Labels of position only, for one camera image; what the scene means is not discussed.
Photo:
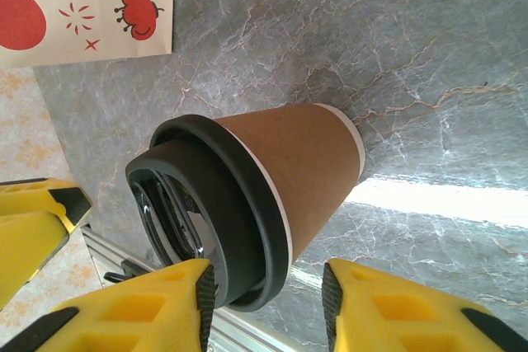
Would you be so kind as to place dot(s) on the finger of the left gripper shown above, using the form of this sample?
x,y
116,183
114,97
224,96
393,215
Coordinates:
x,y
29,240

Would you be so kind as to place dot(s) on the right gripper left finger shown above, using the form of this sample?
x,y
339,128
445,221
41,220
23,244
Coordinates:
x,y
123,319

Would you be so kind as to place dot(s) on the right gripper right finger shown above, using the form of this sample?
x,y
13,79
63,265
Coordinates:
x,y
412,327

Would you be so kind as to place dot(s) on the black plastic cup lid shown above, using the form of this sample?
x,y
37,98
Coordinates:
x,y
243,220

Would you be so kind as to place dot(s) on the brown paper coffee cup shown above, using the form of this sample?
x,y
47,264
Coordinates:
x,y
309,170

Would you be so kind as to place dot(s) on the red and white gift bag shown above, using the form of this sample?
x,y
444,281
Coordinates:
x,y
82,10

